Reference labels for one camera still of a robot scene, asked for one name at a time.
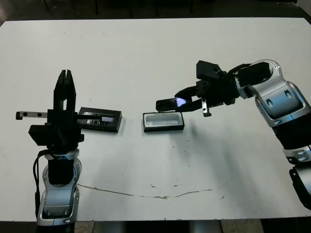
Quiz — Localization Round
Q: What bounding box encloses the silver robot leg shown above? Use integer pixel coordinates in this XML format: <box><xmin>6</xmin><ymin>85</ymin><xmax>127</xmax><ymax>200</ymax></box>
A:
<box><xmin>93</xmin><ymin>220</ymin><xmax>126</xmax><ymax>233</ymax></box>
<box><xmin>189</xmin><ymin>219</ymin><xmax>222</xmax><ymax>233</ymax></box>

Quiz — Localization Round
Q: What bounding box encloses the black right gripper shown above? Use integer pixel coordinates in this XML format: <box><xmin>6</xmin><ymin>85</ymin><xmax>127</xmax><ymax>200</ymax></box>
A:
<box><xmin>174</xmin><ymin>72</ymin><xmax>238</xmax><ymax>117</ymax></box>

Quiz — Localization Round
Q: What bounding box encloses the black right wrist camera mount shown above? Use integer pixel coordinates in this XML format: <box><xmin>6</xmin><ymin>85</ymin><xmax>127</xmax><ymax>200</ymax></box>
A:
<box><xmin>195</xmin><ymin>60</ymin><xmax>229</xmax><ymax>83</ymax></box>

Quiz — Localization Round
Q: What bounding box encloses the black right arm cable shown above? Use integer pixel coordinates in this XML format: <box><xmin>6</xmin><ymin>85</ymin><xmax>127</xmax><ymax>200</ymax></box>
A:
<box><xmin>227</xmin><ymin>63</ymin><xmax>255</xmax><ymax>75</ymax></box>

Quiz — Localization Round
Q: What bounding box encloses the black box with white insert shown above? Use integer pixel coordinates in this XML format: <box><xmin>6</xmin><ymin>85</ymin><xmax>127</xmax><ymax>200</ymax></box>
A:
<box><xmin>142</xmin><ymin>111</ymin><xmax>185</xmax><ymax>133</ymax></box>

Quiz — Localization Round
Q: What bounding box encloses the black camera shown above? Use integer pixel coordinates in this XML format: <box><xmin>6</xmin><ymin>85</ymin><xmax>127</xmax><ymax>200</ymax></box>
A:
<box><xmin>155</xmin><ymin>96</ymin><xmax>193</xmax><ymax>113</ymax></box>

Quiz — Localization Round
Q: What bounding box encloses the silver robot left leg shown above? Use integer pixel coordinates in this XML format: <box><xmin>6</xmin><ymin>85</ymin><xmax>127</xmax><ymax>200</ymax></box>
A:
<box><xmin>93</xmin><ymin>220</ymin><xmax>126</xmax><ymax>233</ymax></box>

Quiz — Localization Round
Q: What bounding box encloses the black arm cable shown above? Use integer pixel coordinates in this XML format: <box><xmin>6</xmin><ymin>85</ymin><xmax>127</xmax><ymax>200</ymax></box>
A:
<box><xmin>227</xmin><ymin>63</ymin><xmax>255</xmax><ymax>75</ymax></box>
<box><xmin>33</xmin><ymin>150</ymin><xmax>52</xmax><ymax>218</ymax></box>

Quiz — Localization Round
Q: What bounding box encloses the silver robot right leg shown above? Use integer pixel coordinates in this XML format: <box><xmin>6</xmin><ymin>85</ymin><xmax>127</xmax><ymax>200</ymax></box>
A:
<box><xmin>189</xmin><ymin>219</ymin><xmax>222</xmax><ymax>233</ymax></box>

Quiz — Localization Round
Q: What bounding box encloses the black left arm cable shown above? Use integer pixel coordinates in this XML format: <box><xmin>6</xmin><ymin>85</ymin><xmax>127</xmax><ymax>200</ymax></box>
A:
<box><xmin>33</xmin><ymin>150</ymin><xmax>52</xmax><ymax>218</ymax></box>

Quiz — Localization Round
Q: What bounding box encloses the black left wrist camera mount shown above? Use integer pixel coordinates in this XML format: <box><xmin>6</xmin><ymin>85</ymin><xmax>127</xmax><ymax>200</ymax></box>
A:
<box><xmin>28</xmin><ymin>123</ymin><xmax>62</xmax><ymax>147</ymax></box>

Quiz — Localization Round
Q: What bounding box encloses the black box lid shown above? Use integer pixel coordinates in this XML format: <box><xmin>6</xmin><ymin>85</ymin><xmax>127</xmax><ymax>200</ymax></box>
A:
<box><xmin>78</xmin><ymin>106</ymin><xmax>122</xmax><ymax>133</ymax></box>

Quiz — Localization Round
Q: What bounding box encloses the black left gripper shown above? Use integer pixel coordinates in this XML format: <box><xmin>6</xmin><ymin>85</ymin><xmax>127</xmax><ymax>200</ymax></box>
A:
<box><xmin>16</xmin><ymin>69</ymin><xmax>103</xmax><ymax>148</ymax></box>

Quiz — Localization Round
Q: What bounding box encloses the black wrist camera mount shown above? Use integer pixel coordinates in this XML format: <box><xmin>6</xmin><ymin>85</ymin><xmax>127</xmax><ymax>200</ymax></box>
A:
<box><xmin>28</xmin><ymin>123</ymin><xmax>62</xmax><ymax>147</ymax></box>
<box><xmin>195</xmin><ymin>60</ymin><xmax>229</xmax><ymax>83</ymax></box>

